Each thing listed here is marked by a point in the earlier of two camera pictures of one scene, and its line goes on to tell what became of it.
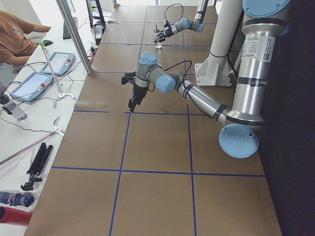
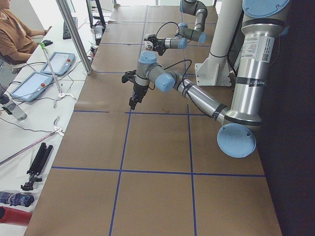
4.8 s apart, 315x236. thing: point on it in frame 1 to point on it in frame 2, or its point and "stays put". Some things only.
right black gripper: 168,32 to 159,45
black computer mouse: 47,43 stays put
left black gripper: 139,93 stays put
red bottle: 14,216 stays put
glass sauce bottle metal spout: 156,30 to 148,45
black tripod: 39,162 stays put
